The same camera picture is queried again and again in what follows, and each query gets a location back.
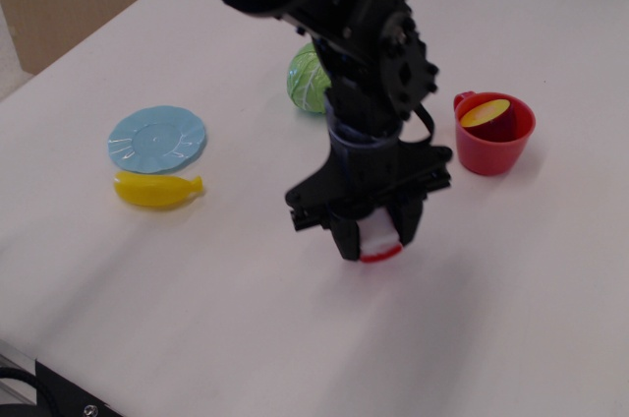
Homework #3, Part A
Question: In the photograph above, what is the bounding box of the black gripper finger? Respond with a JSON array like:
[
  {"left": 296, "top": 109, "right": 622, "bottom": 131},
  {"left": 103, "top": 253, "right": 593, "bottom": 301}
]
[
  {"left": 329, "top": 215, "right": 361, "bottom": 262},
  {"left": 389, "top": 191, "right": 426, "bottom": 246}
]

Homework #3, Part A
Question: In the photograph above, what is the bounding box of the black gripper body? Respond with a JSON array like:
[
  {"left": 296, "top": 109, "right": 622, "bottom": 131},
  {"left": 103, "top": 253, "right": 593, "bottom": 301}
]
[{"left": 285, "top": 139, "right": 453, "bottom": 231}]

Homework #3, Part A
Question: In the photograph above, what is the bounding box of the white and red toy sushi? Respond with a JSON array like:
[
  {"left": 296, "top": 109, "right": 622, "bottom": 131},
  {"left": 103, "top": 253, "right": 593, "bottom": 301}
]
[{"left": 357, "top": 208, "right": 403, "bottom": 264}]

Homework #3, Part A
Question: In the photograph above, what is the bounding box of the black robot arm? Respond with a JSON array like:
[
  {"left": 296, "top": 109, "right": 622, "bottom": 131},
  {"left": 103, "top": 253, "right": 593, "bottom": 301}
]
[{"left": 222, "top": 0, "right": 452, "bottom": 263}]

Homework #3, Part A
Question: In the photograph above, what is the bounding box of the light blue plastic plate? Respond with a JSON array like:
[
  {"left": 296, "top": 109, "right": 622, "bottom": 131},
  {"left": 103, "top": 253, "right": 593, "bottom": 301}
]
[{"left": 107, "top": 105, "right": 206, "bottom": 174}]

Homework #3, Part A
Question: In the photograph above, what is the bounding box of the red plastic cup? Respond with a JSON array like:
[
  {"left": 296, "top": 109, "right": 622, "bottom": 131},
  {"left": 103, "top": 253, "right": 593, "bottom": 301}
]
[{"left": 453, "top": 91, "right": 536, "bottom": 176}]

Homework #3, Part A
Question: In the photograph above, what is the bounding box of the green toy cabbage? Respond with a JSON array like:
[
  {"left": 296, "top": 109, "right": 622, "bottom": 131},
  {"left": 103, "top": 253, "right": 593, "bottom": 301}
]
[{"left": 286, "top": 43, "right": 330, "bottom": 114}]

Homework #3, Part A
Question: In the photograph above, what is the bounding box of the yellow toy banana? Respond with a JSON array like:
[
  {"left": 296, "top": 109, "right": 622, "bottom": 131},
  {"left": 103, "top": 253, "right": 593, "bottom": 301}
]
[{"left": 113, "top": 171, "right": 204, "bottom": 208}]

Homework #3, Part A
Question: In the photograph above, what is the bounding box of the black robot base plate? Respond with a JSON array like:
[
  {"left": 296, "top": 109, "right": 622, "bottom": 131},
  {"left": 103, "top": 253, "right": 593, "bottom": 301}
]
[{"left": 0, "top": 358, "right": 124, "bottom": 417}]

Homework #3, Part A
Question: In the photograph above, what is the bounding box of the black cable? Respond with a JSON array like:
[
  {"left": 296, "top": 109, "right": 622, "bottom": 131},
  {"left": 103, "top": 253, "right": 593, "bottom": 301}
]
[{"left": 0, "top": 366, "right": 55, "bottom": 417}]

